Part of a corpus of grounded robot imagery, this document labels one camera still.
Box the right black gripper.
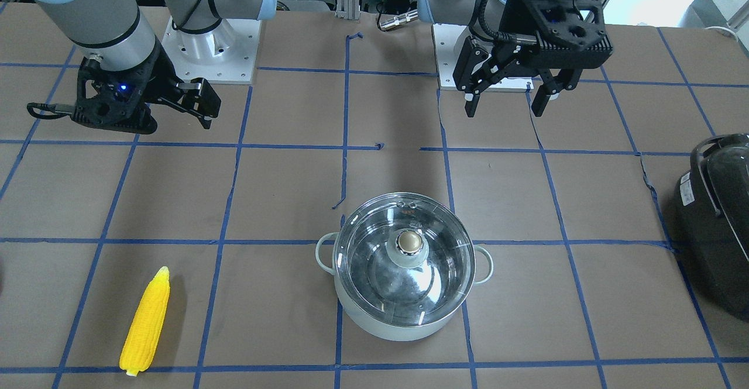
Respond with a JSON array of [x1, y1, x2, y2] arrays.
[[27, 41, 222, 135]]

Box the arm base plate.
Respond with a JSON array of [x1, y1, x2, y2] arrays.
[[161, 19, 264, 85], [432, 24, 534, 92]]

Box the black rice cooker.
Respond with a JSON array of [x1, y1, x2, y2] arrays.
[[675, 133, 748, 321]]

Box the silver cable connector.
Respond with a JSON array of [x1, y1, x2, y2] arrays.
[[377, 9, 419, 32]]

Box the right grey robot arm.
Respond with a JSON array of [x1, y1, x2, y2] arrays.
[[26, 0, 277, 134]]

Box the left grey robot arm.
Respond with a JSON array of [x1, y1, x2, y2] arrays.
[[417, 0, 614, 117]]

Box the yellow toy corn cob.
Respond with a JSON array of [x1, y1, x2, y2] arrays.
[[119, 266, 170, 377]]

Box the pale green steel pot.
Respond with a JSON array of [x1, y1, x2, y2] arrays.
[[315, 192, 494, 342]]

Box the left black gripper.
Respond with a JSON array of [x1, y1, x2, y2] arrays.
[[453, 0, 614, 118]]

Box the glass pot lid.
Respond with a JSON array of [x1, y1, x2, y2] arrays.
[[338, 192, 476, 325]]

